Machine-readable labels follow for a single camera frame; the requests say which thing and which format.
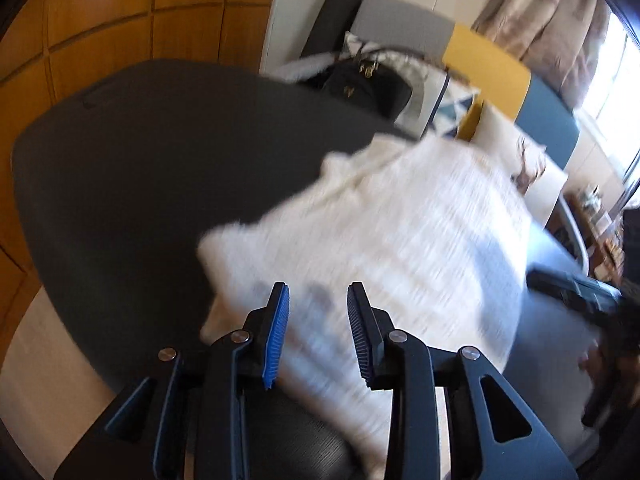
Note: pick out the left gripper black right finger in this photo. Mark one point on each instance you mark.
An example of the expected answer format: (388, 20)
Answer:
(492, 432)

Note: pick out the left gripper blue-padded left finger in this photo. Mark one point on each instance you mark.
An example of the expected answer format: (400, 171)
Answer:
(190, 401)

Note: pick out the cream knitted sweater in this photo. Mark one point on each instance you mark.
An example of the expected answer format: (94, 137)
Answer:
(436, 233)

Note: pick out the person's right gloved hand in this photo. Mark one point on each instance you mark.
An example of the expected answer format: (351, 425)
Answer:
(592, 362)

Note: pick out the wooden side table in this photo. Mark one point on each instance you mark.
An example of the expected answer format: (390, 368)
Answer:
(603, 238)

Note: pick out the deer print cushion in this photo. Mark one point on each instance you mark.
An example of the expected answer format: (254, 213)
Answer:
(531, 170)

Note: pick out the grey yellow blue sofa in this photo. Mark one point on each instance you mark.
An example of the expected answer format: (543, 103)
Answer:
(503, 81)

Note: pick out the geometric triangle pattern cushion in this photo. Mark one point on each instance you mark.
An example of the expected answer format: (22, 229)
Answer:
(440, 98)

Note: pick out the floral curtain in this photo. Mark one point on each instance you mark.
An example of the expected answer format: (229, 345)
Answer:
(558, 40)

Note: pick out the black handbag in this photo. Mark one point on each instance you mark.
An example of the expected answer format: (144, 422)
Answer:
(365, 81)

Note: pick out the black rolled mat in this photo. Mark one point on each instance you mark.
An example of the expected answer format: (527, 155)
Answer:
(329, 29)

